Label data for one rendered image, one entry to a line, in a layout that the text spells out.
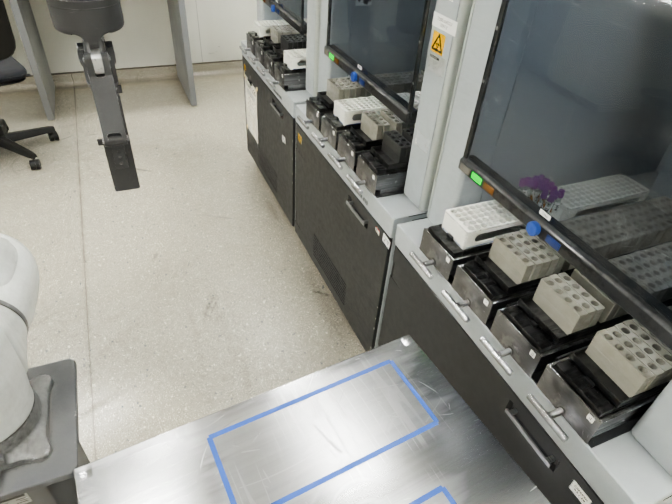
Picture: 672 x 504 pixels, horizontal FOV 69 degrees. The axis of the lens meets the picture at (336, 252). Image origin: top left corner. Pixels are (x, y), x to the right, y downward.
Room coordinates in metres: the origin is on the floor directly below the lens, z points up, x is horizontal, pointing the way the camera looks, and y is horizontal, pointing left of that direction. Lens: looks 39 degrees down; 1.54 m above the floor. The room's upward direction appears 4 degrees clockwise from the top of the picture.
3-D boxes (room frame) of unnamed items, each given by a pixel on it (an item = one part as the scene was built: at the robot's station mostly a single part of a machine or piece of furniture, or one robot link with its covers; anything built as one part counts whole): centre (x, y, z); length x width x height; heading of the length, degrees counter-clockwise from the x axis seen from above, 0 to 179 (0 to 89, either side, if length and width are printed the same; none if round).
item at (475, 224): (1.05, -0.42, 0.83); 0.30 x 0.10 x 0.06; 116
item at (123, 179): (0.53, 0.27, 1.22); 0.03 x 0.01 x 0.07; 116
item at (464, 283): (0.97, -0.60, 0.78); 0.73 x 0.14 x 0.09; 116
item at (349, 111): (1.68, -0.11, 0.83); 0.30 x 0.10 x 0.06; 116
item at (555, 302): (0.73, -0.46, 0.85); 0.12 x 0.02 x 0.06; 25
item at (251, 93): (2.54, 0.53, 0.43); 0.27 x 0.02 x 0.36; 26
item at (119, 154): (0.51, 0.26, 1.25); 0.03 x 0.01 x 0.05; 26
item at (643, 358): (0.60, -0.55, 0.85); 0.12 x 0.02 x 0.06; 26
